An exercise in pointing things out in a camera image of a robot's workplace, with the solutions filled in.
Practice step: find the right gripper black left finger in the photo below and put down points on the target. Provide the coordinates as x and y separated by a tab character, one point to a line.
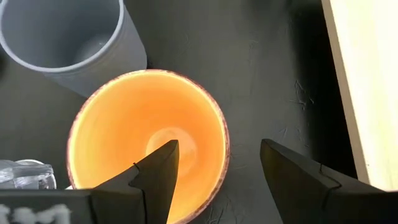
158	186

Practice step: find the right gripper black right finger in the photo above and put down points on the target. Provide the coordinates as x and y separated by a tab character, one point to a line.
295	186

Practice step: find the orange and white mug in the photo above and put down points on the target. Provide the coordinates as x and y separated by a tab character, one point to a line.
124	124

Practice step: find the clear glass cup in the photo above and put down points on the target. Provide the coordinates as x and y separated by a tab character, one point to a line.
28	177

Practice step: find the grey mug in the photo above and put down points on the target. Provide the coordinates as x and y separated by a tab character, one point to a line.
46	31

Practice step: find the light wooden shelf board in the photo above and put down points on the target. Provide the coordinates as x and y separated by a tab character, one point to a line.
373	93

